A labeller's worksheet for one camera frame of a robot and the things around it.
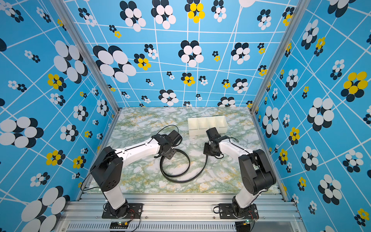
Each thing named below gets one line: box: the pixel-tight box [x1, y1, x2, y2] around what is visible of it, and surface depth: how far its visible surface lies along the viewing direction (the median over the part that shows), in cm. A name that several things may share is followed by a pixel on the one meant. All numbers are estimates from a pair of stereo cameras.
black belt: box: [159, 148, 210, 184], surface depth 86 cm
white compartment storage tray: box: [187, 115, 229, 136], surface depth 113 cm
